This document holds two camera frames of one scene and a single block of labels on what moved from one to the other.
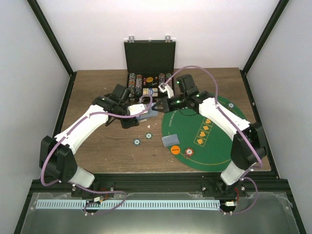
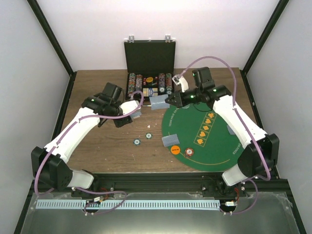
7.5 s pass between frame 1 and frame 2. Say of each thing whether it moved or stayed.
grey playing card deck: moved
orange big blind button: stayed
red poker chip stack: stayed
